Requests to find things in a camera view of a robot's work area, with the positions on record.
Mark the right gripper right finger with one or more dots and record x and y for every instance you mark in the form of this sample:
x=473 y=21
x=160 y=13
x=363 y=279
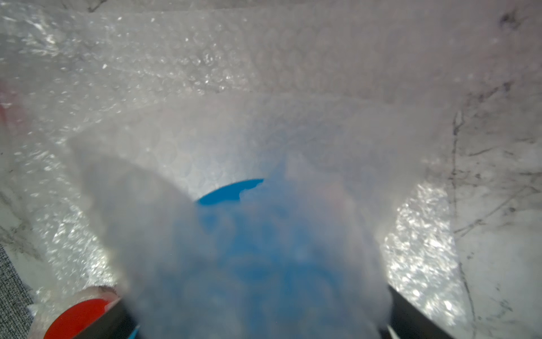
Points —
x=408 y=322

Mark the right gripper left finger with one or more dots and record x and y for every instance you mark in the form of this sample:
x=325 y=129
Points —
x=115 y=323

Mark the blue wine glass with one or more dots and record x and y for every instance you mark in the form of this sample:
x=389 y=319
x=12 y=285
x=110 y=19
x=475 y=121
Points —
x=286 y=261

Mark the wrapped red wine glass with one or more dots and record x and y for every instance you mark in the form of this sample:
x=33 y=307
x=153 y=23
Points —
x=66 y=317

